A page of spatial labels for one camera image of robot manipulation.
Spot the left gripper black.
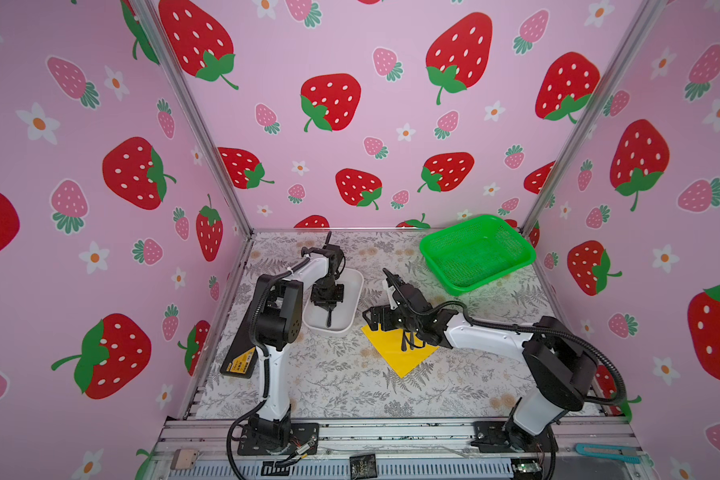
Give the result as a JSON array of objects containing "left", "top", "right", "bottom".
[{"left": 312, "top": 280, "right": 345, "bottom": 308}]

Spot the white rectangular tray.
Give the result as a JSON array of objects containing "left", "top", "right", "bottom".
[{"left": 303, "top": 269, "right": 364, "bottom": 337}]

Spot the yellow paper napkin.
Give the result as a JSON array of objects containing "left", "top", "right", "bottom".
[{"left": 361, "top": 326, "right": 437, "bottom": 378}]

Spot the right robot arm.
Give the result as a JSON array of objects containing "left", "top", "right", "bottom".
[{"left": 362, "top": 285, "right": 597, "bottom": 452}]

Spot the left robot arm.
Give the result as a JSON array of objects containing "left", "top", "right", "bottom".
[{"left": 245, "top": 240, "right": 346, "bottom": 447}]

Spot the green plastic basket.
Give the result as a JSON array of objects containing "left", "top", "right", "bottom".
[{"left": 419, "top": 215, "right": 536, "bottom": 296}]

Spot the black box yellow label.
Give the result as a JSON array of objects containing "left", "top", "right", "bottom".
[{"left": 219, "top": 302, "right": 257, "bottom": 379}]

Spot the beige small box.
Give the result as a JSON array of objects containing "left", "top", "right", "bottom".
[{"left": 170, "top": 448, "right": 200, "bottom": 471}]

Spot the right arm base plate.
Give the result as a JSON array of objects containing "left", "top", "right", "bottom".
[{"left": 470, "top": 421, "right": 558, "bottom": 454}]

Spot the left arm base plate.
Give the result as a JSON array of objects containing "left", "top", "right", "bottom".
[{"left": 235, "top": 423, "right": 320, "bottom": 456}]

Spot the aluminium frame rail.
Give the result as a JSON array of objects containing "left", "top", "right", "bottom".
[{"left": 140, "top": 417, "right": 659, "bottom": 479}]

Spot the teal handled tool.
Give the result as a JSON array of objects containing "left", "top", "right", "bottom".
[{"left": 575, "top": 443, "right": 641, "bottom": 465}]

